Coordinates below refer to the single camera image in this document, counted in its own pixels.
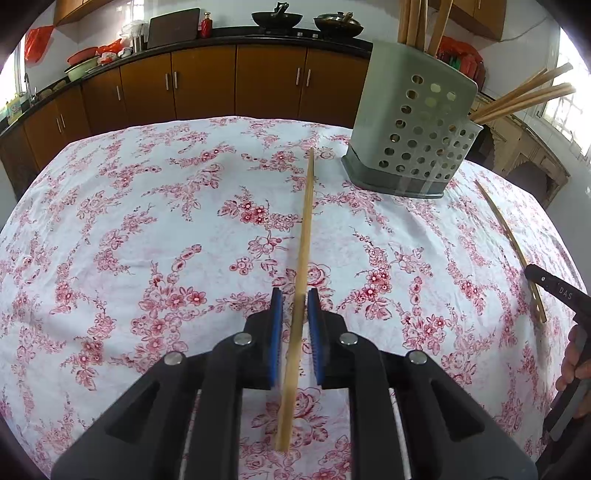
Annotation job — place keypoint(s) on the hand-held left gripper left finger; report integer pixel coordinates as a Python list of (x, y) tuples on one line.
[(277, 337)]

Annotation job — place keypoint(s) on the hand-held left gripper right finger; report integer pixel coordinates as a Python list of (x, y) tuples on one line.
[(315, 339)]

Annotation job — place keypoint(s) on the wooden chopstick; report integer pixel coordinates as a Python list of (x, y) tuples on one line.
[(554, 97), (404, 21), (554, 78), (511, 235), (441, 27), (304, 230), (531, 79), (423, 23), (414, 21)]

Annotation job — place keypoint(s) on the green perforated utensil holder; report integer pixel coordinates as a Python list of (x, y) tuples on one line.
[(406, 92)]

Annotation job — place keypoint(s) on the person's right hand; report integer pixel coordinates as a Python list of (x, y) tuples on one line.
[(569, 360)]

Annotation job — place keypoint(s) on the cream painted side table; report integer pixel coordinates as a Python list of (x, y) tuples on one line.
[(531, 147)]

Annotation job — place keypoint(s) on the red floral tablecloth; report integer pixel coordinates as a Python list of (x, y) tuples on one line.
[(138, 230)]

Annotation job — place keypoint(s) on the window beside cream table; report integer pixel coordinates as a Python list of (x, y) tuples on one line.
[(565, 46)]

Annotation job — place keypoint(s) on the wooden base cabinets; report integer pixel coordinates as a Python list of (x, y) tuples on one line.
[(203, 78)]

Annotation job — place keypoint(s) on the red bag above thermoses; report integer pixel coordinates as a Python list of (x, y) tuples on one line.
[(455, 46)]

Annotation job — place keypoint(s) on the gas stove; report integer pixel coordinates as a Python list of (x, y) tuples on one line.
[(304, 34)]

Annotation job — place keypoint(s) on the black kitchen countertop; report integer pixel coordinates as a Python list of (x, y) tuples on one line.
[(231, 34)]

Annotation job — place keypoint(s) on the dark pot with lid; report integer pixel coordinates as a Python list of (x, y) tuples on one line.
[(339, 25)]

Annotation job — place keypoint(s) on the black wok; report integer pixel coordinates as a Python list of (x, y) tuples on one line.
[(277, 21)]

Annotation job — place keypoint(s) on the red bottle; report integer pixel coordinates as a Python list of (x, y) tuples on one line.
[(206, 27)]

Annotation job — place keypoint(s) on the steel canister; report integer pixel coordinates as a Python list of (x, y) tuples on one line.
[(138, 45)]

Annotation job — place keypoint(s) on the brown cutting board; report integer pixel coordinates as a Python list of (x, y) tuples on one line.
[(173, 27)]

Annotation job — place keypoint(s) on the red bag beside basins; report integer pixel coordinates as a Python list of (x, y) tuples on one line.
[(111, 50)]

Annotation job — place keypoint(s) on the green basin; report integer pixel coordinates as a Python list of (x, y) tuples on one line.
[(83, 67)]

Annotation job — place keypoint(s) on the red basin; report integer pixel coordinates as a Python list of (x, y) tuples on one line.
[(83, 54)]

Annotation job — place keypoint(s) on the yellow detergent bottle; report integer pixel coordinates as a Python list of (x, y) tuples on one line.
[(14, 110)]

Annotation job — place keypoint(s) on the sink faucet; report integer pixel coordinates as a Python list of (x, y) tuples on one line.
[(30, 87)]

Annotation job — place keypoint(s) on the window beside sink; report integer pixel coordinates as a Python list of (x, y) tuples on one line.
[(11, 87)]

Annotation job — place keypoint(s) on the hanging red plastic bag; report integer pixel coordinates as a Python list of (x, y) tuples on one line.
[(39, 44)]

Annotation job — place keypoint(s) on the wooden wall cabinet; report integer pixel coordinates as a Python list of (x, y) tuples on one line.
[(480, 16), (74, 9)]

